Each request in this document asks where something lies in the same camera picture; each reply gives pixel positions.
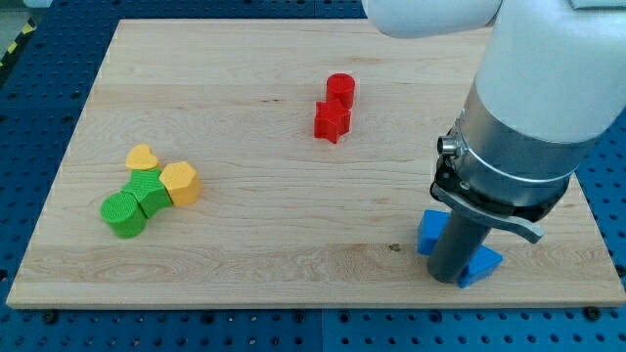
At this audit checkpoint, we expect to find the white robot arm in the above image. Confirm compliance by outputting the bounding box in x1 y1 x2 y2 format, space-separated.
363 0 625 242

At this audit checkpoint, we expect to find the red star block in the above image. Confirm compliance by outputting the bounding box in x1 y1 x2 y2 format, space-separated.
314 99 351 144

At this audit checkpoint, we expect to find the red cylinder block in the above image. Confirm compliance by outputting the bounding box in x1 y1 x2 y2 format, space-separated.
326 72 356 110

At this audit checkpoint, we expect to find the wooden board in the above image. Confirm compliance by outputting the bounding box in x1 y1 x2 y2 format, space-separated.
7 20 625 310

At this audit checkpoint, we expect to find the blue cube block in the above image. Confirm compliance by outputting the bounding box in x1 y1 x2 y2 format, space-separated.
417 209 450 255

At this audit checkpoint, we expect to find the yellow hexagon block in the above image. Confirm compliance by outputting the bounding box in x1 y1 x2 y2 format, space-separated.
159 161 202 206

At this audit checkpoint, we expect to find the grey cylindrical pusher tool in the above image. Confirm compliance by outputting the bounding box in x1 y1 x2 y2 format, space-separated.
427 210 491 283

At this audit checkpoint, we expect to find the green cube block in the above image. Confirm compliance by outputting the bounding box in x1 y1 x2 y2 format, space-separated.
122 168 172 219

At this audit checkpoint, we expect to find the yellow heart block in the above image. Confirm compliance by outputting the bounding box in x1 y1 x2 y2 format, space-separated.
125 144 159 171

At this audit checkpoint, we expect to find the blue triangle block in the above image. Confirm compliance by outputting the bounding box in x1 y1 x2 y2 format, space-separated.
457 245 504 288

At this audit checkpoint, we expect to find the green cylinder block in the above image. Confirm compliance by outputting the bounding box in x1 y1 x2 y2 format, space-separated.
100 192 147 239

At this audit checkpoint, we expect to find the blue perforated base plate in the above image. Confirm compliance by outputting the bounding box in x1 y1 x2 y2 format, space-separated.
1 0 625 351

